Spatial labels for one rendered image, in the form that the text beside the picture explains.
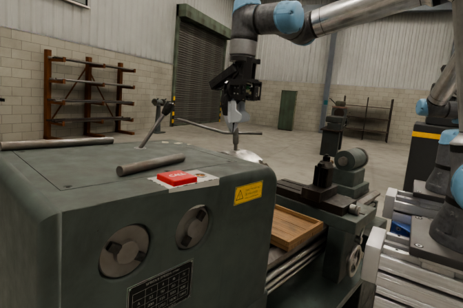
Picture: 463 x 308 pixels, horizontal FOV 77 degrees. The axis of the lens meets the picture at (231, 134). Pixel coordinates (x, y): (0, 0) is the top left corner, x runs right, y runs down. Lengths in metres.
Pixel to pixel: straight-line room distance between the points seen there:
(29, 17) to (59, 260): 7.85
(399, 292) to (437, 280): 0.09
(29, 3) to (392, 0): 7.91
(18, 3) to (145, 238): 7.75
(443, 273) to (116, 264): 0.66
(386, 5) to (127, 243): 0.75
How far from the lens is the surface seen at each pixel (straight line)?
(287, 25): 0.76
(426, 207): 1.28
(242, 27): 0.81
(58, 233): 0.50
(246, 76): 0.80
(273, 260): 1.17
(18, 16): 8.11
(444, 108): 1.53
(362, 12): 0.83
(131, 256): 0.57
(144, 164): 0.66
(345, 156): 2.03
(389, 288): 0.84
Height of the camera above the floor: 1.44
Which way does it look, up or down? 8 degrees down
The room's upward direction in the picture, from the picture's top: 5 degrees clockwise
